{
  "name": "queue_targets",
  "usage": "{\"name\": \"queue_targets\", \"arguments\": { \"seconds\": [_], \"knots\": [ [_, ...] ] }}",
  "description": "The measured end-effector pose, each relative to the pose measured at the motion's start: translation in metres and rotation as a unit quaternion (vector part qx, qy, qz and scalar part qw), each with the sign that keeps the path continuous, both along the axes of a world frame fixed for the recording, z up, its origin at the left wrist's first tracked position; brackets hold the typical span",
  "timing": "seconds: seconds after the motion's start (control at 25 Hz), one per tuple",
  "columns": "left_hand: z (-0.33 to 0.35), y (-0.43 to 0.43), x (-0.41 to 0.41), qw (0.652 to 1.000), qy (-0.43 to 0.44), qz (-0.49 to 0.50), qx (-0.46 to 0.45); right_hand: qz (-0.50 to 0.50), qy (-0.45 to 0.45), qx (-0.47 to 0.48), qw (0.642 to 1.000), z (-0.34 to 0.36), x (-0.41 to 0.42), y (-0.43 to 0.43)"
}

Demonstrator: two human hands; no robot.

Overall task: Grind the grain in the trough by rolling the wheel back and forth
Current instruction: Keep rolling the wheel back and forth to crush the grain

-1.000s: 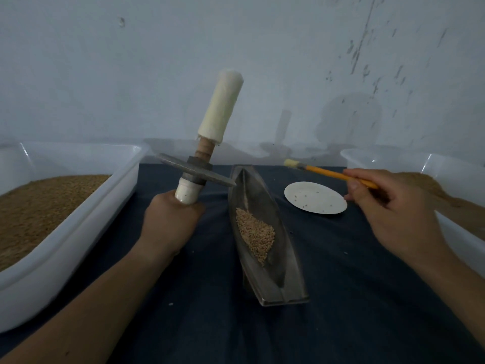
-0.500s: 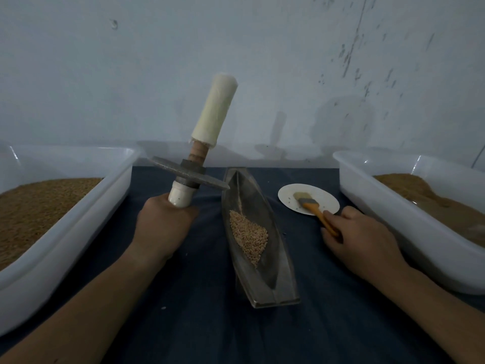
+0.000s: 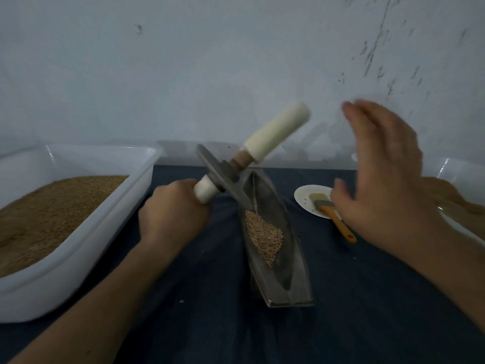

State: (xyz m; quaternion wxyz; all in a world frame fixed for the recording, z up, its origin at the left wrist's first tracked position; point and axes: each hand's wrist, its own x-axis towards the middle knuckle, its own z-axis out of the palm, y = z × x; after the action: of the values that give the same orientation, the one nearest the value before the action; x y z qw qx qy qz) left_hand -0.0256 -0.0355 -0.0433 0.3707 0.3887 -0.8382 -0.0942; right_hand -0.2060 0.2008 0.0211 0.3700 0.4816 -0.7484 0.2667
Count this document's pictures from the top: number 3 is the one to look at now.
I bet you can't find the small ground grain portion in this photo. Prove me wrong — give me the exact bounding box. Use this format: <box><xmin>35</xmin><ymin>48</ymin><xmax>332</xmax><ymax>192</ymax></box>
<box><xmin>244</xmin><ymin>210</ymin><xmax>286</xmax><ymax>267</ymax></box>

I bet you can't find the white plastic tray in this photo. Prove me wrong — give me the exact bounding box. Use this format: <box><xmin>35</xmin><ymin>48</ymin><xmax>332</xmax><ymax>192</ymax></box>
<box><xmin>0</xmin><ymin>143</ymin><xmax>165</xmax><ymax>324</ymax></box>
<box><xmin>350</xmin><ymin>151</ymin><xmax>485</xmax><ymax>247</ymax></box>

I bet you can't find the person's left hand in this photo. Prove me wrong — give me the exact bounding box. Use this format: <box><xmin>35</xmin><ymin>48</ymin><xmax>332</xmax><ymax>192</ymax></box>
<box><xmin>138</xmin><ymin>178</ymin><xmax>213</xmax><ymax>251</ymax></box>

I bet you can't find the person's left forearm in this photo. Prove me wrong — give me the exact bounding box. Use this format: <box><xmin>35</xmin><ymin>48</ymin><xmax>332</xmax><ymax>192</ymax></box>
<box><xmin>8</xmin><ymin>237</ymin><xmax>179</xmax><ymax>364</ymax></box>

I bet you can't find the boat-shaped metal grinding trough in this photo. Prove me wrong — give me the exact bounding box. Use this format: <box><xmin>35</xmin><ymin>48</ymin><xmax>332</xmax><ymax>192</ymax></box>
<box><xmin>238</xmin><ymin>168</ymin><xmax>315</xmax><ymax>308</ymax></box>

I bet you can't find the person's right hand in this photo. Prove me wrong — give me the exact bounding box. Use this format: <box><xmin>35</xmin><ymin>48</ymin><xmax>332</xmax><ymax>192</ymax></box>
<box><xmin>329</xmin><ymin>99</ymin><xmax>444</xmax><ymax>258</ymax></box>

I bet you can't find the metal grinding wheel with handles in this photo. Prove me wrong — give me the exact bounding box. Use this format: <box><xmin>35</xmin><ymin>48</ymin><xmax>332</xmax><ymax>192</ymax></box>
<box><xmin>193</xmin><ymin>101</ymin><xmax>312</xmax><ymax>211</ymax></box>

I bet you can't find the orange handled brush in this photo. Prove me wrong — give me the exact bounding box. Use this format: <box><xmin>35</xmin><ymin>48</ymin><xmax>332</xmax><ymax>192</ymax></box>
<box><xmin>308</xmin><ymin>192</ymin><xmax>358</xmax><ymax>245</ymax></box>

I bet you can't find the white round plate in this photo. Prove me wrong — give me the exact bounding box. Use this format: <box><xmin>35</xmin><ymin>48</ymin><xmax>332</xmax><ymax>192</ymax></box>
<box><xmin>293</xmin><ymin>184</ymin><xmax>342</xmax><ymax>220</ymax></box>

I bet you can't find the dark blue tablecloth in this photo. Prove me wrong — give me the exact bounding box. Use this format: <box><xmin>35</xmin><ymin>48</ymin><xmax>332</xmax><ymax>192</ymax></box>
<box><xmin>0</xmin><ymin>165</ymin><xmax>485</xmax><ymax>364</ymax></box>

